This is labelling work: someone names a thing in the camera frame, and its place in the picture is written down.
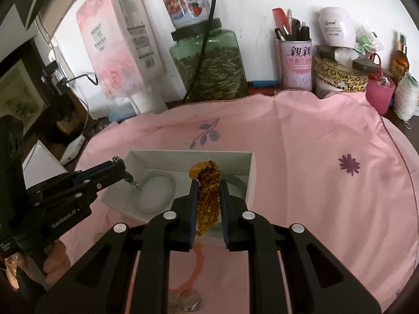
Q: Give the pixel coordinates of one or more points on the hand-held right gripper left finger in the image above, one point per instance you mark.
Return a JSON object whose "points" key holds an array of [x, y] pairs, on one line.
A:
{"points": [[193, 211]]}

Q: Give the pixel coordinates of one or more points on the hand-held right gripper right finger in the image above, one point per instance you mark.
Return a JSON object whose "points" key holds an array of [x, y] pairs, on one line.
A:
{"points": [[226, 211]]}

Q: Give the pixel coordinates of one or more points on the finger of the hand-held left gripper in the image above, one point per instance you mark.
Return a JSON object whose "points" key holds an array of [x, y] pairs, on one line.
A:
{"points": [[98, 171], [88, 187]]}

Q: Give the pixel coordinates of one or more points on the white cardboard box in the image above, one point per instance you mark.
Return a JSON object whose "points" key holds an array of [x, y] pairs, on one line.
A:
{"points": [[196, 162]]}

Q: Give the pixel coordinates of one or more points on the person's left hand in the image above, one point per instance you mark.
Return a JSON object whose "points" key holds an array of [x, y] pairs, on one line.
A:
{"points": [[57, 259]]}

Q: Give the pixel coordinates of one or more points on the white router box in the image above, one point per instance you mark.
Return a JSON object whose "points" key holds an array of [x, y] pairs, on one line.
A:
{"points": [[73, 148]]}

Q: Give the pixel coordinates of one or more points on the white cardboard sheet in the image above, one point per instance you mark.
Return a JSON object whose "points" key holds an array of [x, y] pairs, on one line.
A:
{"points": [[41, 163]]}

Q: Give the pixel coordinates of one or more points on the white toilet paper roll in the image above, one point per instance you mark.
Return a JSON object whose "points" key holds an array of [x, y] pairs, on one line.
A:
{"points": [[149, 103]]}

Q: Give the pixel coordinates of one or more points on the pink flowered cloth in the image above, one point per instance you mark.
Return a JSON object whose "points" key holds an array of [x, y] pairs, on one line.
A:
{"points": [[311, 186]]}

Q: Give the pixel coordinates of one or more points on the black power adapter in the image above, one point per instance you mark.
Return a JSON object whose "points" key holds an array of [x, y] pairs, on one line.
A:
{"points": [[52, 77]]}

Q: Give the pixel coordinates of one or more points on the framed picture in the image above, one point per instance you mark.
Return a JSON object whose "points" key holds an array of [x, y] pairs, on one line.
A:
{"points": [[18, 98]]}

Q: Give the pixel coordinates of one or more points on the white power strip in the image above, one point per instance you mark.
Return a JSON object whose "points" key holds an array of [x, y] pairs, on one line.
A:
{"points": [[55, 55]]}

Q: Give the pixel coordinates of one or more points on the pink tissue pack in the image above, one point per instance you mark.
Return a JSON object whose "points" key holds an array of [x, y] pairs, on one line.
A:
{"points": [[114, 39]]}

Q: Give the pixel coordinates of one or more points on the green glass jar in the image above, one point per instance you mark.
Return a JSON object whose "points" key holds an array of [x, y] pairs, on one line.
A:
{"points": [[222, 68]]}

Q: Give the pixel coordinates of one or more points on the pink pen can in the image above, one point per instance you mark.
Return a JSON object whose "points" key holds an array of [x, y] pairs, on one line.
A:
{"points": [[294, 65]]}

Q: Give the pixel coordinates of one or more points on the gold patterned round tin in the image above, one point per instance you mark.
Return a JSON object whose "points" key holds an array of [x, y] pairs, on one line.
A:
{"points": [[340, 78]]}

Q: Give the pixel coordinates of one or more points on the printed food can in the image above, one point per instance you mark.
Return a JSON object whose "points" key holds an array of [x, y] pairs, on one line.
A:
{"points": [[180, 0]]}

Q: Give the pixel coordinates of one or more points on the pink cup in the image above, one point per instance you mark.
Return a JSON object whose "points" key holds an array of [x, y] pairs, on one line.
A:
{"points": [[379, 96]]}

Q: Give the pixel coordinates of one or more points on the black pen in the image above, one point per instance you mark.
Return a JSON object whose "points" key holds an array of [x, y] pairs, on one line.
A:
{"points": [[295, 29], [305, 31]]}

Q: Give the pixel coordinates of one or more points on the red comb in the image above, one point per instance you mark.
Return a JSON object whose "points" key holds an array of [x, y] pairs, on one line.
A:
{"points": [[280, 18]]}

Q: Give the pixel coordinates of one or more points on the dark rectangular block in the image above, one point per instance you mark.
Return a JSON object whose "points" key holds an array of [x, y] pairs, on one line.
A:
{"points": [[365, 64]]}

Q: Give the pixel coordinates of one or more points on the silver pen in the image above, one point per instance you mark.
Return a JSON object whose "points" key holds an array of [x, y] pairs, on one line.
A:
{"points": [[289, 18]]}

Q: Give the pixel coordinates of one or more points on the white mesh ball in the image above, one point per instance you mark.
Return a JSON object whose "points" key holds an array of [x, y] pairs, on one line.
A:
{"points": [[407, 98]]}

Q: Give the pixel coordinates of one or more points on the white cream jar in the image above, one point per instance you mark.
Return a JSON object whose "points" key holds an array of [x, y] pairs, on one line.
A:
{"points": [[335, 26]]}

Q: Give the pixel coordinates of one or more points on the green white plastic packet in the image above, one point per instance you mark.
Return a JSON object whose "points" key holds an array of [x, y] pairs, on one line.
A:
{"points": [[368, 37]]}

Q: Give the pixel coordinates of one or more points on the amber perfume bottle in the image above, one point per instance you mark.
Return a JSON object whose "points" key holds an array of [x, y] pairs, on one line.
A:
{"points": [[399, 62]]}

